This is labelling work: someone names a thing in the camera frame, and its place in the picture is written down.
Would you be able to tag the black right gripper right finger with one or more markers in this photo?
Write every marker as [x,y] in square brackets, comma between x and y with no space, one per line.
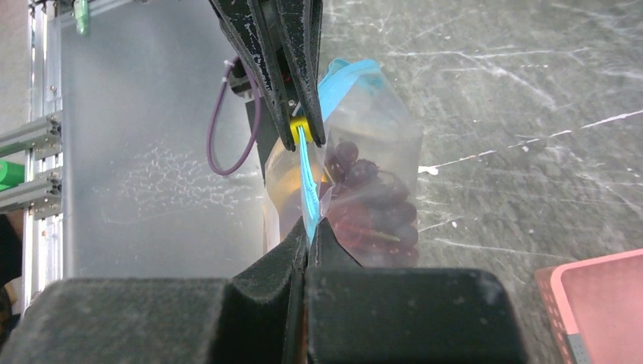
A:
[404,315]

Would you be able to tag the pink plastic basket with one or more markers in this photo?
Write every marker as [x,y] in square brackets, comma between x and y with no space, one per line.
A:
[595,308]

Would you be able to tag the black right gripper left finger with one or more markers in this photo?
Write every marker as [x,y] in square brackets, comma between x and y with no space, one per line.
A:
[249,318]

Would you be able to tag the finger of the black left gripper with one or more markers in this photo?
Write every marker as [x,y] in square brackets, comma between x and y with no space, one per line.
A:
[252,29]
[300,25]

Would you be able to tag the dark purple grape bunch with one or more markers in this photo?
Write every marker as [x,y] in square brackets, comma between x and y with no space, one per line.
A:
[371,212]

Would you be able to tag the aluminium rail frame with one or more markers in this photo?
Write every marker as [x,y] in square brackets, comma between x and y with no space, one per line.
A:
[39,197]

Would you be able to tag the clear zip top bag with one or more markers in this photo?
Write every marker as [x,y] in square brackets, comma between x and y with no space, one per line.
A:
[358,104]

